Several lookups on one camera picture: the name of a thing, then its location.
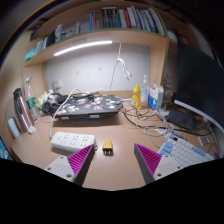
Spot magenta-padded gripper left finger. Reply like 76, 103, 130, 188
44, 143, 97, 187

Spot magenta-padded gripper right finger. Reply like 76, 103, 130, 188
133, 143, 185, 185

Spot yellow charger block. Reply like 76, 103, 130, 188
101, 139, 114, 157

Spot white blue keyboard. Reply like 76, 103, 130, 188
157, 133, 216, 168

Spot white power strip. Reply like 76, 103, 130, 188
49, 131, 97, 154

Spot black flat device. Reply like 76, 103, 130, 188
165, 109, 198, 131

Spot grey laptop stand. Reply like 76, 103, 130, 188
61, 113, 103, 123

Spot black headphones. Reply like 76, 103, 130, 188
41, 92, 69, 116

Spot white rounded small device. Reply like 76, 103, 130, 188
7, 117, 21, 139

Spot dark laptop with stickers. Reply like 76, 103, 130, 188
54, 94, 120, 119

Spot maroon tall slim appliance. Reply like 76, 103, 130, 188
12, 87, 37, 135

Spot blue white carton box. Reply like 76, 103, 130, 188
147, 82, 165, 111

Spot clear green-label water bottle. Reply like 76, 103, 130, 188
24, 77, 40, 123

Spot white green plush toy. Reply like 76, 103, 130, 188
35, 89, 56, 108

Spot yellow squeeze bottle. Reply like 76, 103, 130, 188
130, 83, 143, 111

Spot clear pump bottle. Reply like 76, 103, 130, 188
139, 74, 151, 106

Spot black computer monitor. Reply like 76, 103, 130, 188
173, 43, 224, 134

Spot white LED light bar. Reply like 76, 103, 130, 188
53, 39, 114, 57

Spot white power strip cable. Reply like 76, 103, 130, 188
48, 87, 83, 139

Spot black cable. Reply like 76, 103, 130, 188
68, 92, 108, 103
121, 103, 171, 130

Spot white wall socket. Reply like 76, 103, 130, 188
52, 78, 64, 91

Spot hanging white cable bundle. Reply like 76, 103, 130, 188
109, 42, 134, 92

